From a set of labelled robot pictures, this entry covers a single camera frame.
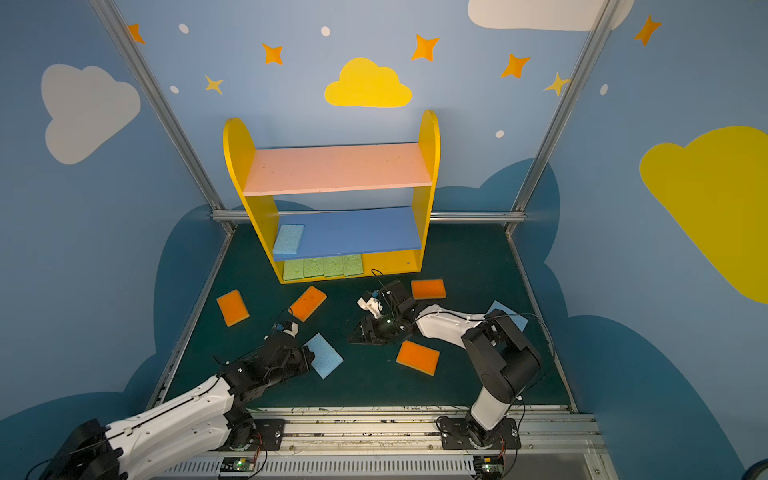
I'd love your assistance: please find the aluminium frame post left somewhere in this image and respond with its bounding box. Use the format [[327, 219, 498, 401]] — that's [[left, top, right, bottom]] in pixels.
[[89, 0, 225, 214]]

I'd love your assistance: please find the green circuit board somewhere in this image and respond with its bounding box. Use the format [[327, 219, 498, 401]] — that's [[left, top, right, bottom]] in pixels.
[[219, 457, 257, 477], [473, 456, 505, 480]]

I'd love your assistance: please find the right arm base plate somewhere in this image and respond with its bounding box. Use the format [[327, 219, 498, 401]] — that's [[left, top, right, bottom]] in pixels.
[[435, 416, 521, 450]]

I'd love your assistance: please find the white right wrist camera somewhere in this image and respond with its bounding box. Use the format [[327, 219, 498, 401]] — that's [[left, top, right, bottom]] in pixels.
[[357, 291, 384, 319]]

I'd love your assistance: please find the blue sponge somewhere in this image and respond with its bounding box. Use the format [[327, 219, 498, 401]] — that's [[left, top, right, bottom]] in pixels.
[[486, 300, 528, 332], [305, 333, 343, 379], [272, 224, 304, 256]]

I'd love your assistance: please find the orange sponge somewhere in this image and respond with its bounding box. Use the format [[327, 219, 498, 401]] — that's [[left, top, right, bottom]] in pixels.
[[396, 340, 440, 376], [216, 290, 250, 327], [289, 286, 327, 322], [411, 279, 447, 300]]

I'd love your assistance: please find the aluminium frame post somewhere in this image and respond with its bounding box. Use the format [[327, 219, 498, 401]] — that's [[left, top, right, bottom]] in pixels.
[[89, 0, 225, 214], [505, 0, 622, 240]]

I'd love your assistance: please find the right green circuit board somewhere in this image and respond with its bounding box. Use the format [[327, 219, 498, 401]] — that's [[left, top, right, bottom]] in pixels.
[[473, 456, 505, 480]]

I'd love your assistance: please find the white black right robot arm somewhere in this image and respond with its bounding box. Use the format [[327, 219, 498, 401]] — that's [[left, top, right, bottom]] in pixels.
[[349, 280, 543, 449]]

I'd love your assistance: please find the left green circuit board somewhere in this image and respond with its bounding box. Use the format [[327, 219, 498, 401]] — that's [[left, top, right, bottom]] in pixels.
[[219, 457, 257, 477]]

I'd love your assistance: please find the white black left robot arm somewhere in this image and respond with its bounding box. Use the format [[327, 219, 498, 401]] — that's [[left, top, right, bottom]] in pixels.
[[38, 331, 315, 479]]

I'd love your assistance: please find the aluminium frame crossbar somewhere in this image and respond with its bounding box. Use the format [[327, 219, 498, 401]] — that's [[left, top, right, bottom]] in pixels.
[[211, 207, 526, 224]]

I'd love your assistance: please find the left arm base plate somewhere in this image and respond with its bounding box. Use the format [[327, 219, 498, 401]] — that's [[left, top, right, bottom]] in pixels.
[[229, 418, 286, 451]]

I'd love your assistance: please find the aluminium frame post right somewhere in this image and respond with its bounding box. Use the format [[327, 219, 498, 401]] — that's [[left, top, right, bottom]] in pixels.
[[505, 0, 622, 240]]

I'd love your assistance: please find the green sponge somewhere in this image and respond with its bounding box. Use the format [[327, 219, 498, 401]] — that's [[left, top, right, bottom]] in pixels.
[[282, 259, 305, 281], [323, 256, 344, 278], [303, 258, 325, 278], [342, 254, 365, 277]]

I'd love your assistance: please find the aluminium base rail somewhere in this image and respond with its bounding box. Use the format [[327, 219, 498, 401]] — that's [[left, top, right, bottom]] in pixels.
[[98, 405, 619, 480]]

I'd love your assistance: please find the yellow wooden shelf unit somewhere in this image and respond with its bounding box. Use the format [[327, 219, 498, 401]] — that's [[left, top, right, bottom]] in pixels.
[[222, 110, 441, 284]]

